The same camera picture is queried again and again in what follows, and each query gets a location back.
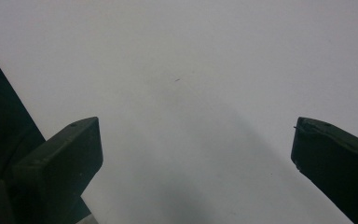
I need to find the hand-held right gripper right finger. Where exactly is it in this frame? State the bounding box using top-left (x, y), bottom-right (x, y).
top-left (290, 116), bottom-right (358, 224)

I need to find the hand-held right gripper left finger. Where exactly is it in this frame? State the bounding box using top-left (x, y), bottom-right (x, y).
top-left (11, 116), bottom-right (104, 224)

